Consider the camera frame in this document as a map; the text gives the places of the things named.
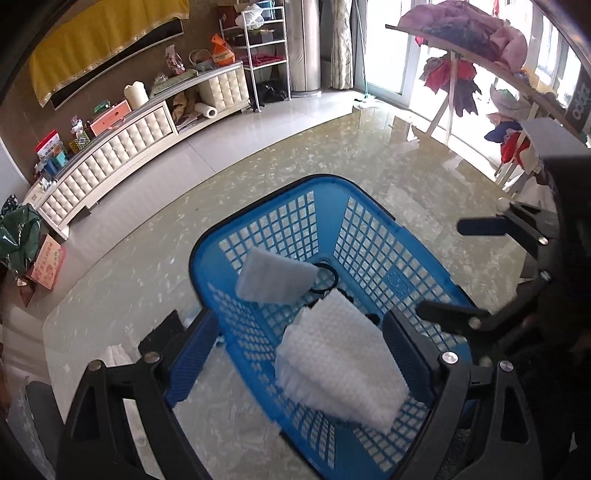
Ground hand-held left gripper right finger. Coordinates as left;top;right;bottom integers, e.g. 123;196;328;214
382;308;542;480

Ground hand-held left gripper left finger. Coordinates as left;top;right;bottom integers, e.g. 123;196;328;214
55;307;221;480

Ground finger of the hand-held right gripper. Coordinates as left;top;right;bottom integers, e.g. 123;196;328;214
456;200;561;260
417;271;553;352

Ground large white textured pad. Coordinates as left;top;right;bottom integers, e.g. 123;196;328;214
274;290;411;435

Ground black ring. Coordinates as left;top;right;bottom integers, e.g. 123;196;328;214
310;262;340;296

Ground small white textured pad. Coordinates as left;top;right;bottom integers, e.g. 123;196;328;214
235;247;319;305

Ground blue plastic basket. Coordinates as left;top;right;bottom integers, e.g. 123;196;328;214
189;174;478;474

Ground white bundled cloth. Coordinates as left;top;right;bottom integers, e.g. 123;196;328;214
99;344;141;367

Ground black shopping bag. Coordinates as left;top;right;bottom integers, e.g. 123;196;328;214
566;69;591;139

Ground red hanging clothes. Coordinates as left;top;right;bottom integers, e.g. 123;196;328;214
419;55;481;116

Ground wooden clothes drying rack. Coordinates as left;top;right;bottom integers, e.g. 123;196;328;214
385;0;591;185

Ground grey padded chair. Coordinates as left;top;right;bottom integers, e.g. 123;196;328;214
9;381;65;480

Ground mop with green head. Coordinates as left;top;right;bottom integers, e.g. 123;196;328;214
353;0;379;102

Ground printed cardboard box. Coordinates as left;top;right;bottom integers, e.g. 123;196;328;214
21;234;66;291

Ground pile of pink clothes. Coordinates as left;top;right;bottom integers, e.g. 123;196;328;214
398;0;528;70

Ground green plastic bag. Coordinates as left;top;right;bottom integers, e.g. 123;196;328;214
0;196;42;278

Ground white tufted TV cabinet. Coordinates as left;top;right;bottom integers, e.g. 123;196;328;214
23;60;250;241

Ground patterned curtain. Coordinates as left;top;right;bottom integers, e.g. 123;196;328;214
323;0;365;90

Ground black plastic bag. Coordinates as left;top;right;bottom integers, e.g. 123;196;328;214
256;80;289;104

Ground pink box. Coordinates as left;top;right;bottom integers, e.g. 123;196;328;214
89;102;132;137

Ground standing air conditioner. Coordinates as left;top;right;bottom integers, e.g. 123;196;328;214
283;0;324;95

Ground red and white snack bag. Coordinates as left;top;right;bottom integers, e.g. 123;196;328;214
36;130;65;160

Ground cream ribbed jar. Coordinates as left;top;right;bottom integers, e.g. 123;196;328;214
124;80;149;110

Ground tall snack packet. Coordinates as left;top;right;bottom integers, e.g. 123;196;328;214
165;45;185;77

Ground black television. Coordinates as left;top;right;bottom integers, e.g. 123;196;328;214
51;18;183;112

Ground orange packet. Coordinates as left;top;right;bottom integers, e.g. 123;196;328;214
211;34;236;65

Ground white plastic bag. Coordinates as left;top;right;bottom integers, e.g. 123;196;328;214
235;4;265;29

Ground yellow fringed cloth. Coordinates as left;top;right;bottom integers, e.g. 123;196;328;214
28;0;191;108

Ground white wire rack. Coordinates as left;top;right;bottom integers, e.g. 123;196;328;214
219;7;291;114

